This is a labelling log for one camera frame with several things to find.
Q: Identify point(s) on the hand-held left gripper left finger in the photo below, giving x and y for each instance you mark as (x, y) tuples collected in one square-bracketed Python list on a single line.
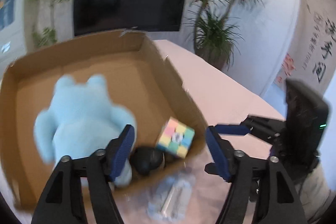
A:
[(122, 153)]

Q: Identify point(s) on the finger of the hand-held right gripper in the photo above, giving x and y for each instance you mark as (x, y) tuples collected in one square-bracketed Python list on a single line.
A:
[(231, 130), (210, 168)]

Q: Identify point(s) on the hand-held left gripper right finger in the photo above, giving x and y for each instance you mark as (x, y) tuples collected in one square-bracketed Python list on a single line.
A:
[(218, 153)]

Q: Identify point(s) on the black round object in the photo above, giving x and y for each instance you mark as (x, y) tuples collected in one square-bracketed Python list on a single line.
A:
[(147, 159)]

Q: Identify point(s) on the pastel puzzle cube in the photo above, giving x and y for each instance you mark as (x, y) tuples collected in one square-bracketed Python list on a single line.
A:
[(174, 137)]

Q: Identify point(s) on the light blue plush toy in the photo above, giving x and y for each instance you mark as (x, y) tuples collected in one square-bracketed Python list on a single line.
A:
[(81, 119)]

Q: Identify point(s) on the shallow cardboard box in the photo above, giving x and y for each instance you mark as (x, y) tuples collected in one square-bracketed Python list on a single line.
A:
[(136, 77)]

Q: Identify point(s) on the person's right forearm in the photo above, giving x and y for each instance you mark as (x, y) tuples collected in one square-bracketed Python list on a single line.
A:
[(313, 190)]

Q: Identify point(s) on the clear plastic packet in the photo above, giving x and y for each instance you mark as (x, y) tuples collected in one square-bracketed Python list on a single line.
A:
[(172, 195)]

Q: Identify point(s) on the potted palm plant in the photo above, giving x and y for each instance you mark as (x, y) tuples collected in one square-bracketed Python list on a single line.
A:
[(212, 27)]

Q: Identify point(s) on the grey glass-door cabinet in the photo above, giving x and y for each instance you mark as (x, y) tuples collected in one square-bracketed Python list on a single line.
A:
[(10, 37)]

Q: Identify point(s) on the wall poster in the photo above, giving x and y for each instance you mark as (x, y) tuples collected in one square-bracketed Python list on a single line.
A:
[(312, 40)]

